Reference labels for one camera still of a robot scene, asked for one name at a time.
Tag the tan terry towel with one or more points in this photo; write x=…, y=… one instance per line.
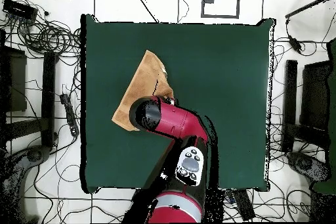
x=147, y=82

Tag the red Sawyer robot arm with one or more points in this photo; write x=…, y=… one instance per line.
x=176, y=121

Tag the black flat panel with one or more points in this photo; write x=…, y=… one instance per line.
x=315, y=95
x=15, y=82

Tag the dark green table cloth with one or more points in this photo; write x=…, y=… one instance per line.
x=223, y=76

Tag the black power strip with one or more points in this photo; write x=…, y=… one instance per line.
x=70, y=116

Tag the black oblong box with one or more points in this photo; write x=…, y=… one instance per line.
x=244, y=204

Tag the black power adapter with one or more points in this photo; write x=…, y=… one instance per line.
x=295, y=44

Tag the black tripod base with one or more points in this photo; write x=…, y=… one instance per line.
x=305, y=165
x=35, y=155

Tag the black pole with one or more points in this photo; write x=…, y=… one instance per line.
x=304, y=8

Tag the black electronics box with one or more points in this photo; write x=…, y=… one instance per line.
x=19, y=9

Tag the black stand frame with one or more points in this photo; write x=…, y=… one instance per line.
x=48, y=98
x=290, y=98

